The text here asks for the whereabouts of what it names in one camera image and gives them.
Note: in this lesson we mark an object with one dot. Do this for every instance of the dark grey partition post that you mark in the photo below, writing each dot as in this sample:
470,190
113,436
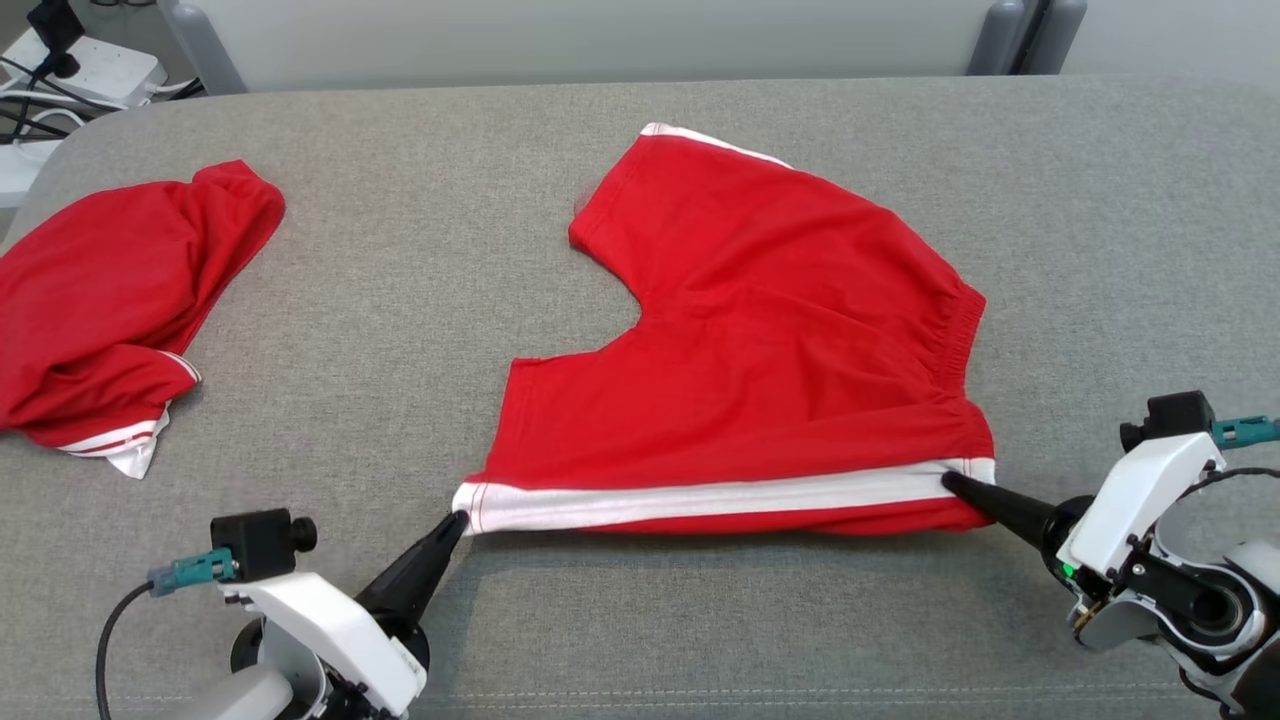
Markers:
1060,35

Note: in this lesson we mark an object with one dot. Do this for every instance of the red shorts with white stripes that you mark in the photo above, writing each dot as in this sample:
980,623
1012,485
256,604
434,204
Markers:
780,350

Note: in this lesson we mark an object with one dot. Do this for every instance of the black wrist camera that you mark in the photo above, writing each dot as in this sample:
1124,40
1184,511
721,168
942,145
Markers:
255,545
1175,415

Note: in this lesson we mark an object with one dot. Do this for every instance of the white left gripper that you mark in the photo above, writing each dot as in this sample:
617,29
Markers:
330,630

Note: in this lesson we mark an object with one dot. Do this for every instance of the wide white partition panel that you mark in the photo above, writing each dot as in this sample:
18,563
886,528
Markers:
600,40

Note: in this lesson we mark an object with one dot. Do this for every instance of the teal right camera connector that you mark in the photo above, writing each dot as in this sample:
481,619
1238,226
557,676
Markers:
1245,431

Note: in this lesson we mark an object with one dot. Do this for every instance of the narrow white partition panel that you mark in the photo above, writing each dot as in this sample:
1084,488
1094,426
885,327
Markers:
1180,35

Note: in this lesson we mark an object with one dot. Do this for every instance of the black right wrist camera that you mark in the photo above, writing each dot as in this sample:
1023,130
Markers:
1175,415

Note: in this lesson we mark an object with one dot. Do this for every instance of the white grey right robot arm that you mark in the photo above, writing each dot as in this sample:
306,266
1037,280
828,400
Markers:
1210,610

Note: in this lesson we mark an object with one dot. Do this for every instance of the red Bulls 23 jersey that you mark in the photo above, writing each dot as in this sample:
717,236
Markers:
100,300

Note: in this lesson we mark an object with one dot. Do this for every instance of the teal left camera connector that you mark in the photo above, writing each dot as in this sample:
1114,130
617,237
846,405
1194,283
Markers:
190,573

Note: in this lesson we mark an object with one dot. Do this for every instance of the slanted grey partition post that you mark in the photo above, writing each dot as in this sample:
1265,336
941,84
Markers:
205,45

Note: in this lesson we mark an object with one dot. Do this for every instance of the teal camera connector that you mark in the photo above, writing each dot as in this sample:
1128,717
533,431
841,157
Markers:
1245,431
190,573

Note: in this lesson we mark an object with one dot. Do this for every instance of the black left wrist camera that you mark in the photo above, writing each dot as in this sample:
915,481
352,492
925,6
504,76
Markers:
255,545

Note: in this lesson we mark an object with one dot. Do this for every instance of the black power adapter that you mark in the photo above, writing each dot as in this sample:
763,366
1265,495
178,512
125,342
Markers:
55,35

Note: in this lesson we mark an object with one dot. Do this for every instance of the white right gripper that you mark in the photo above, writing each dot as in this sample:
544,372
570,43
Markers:
1140,500

